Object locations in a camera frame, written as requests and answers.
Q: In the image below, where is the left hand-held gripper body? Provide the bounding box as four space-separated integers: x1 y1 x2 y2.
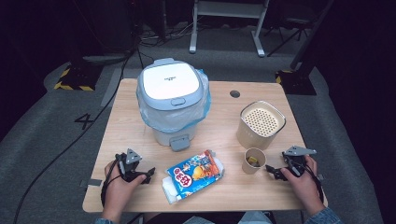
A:
115 147 148 184

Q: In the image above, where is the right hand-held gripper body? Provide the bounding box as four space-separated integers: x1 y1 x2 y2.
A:
281 145 318 179

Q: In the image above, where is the brown paper cup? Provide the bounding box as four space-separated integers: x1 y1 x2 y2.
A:
241 147 267 175

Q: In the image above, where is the beige container with perforated top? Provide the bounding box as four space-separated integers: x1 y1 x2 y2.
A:
235 100 287 151

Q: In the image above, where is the blue snack packet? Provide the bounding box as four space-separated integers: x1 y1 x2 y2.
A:
162 149 226 205

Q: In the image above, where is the translucent blue bin liner bag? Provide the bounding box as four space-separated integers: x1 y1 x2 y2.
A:
135 68 213 134

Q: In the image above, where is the white pedal trash bin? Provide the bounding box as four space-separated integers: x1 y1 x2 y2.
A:
135 57 213 153

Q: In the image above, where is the person's right hand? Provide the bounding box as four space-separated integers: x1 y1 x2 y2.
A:
279 155 326 216

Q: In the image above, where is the person's left hand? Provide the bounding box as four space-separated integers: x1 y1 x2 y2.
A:
104 160 148 216

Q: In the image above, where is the grey tape strip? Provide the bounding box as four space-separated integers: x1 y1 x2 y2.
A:
79 178 103 189

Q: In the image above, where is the yellow-black striped stand base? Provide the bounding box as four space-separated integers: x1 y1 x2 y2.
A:
53 63 104 92
275 68 318 96

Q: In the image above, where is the dark slanted stand pole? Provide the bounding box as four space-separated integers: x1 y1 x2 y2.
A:
289 0 335 71

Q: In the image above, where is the black tripod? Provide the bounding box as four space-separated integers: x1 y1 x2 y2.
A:
266 15 312 58

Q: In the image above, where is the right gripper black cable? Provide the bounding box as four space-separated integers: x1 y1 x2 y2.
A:
303 164 325 204

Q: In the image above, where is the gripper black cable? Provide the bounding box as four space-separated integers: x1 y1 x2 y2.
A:
303 164 325 204
100 153 125 208

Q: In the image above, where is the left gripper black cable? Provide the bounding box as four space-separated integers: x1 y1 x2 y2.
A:
100 153 125 208

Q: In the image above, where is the long black floor cable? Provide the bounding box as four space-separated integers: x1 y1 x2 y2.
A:
12 46 141 224

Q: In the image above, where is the white desk frame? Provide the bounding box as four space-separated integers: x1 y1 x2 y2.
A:
189 0 271 58

